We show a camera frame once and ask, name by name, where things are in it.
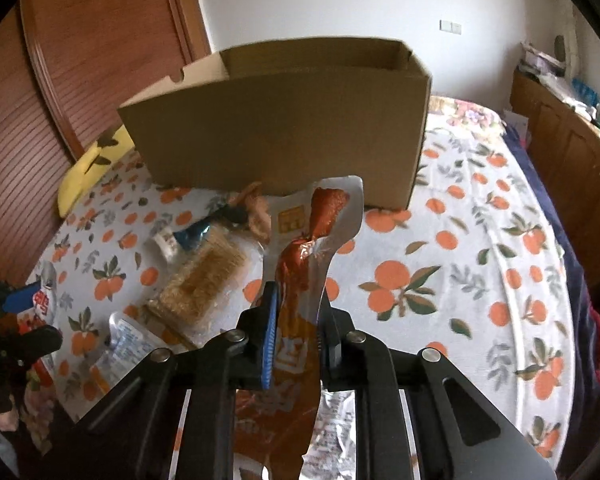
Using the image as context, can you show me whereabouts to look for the orange silver chicken snack packet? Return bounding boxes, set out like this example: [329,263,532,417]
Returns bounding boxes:
[232,175,366,480]

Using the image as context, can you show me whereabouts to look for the row of blue bottles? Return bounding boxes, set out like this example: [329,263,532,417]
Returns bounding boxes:
[572,77,599,104]

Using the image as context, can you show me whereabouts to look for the dark blue blanket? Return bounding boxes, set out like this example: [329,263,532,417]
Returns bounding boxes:
[504,125,600,480]

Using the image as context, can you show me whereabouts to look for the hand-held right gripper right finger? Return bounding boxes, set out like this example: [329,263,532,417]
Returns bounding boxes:
[316,290,557,480]

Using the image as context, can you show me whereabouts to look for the brown cardboard box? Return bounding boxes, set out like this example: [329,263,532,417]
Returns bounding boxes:
[117,37,433,211]

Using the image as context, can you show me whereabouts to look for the floral quilt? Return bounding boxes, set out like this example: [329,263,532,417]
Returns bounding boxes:
[427,95,507,134]

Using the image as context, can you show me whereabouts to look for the brown snack packet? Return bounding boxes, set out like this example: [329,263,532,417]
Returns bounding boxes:
[229,182,272,242]

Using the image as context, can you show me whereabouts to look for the red snack packet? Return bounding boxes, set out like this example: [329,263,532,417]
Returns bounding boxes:
[17,262,59,342]

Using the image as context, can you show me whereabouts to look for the small white snack packet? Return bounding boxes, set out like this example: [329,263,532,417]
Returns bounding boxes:
[151,227,179,264]

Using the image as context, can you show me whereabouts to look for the orange fruit print blanket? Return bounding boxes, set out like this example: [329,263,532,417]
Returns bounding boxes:
[25,95,578,466]

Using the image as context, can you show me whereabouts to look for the wooden window cabinet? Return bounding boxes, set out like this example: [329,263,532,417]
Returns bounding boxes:
[510,67,600,291]

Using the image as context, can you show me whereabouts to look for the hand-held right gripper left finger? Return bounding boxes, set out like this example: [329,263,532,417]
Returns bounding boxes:
[45,282,282,480]

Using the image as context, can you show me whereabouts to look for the stack of papers and boxes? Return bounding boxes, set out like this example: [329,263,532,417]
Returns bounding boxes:
[519,42,566,80]

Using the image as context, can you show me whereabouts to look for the yellow plush toy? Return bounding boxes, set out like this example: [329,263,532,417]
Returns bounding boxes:
[56,127,136,218]

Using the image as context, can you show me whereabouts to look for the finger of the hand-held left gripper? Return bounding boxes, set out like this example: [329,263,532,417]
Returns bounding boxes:
[0,325,64,367]
[0,280,42,316]

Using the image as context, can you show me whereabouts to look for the patterned white curtain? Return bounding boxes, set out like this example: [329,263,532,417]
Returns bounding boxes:
[561,4,589,82]

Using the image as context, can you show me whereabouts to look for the wooden wardrobe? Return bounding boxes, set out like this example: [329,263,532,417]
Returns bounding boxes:
[0,0,213,291]

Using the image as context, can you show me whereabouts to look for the clear packet with blue print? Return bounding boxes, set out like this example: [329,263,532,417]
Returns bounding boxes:
[107,310,169,367]

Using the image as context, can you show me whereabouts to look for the blue snack packet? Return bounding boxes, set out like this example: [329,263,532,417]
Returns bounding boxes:
[172,222,214,252]

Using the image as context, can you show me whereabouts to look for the clear crispy noodle packet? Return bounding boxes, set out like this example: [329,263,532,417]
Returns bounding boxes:
[145,242,252,332]

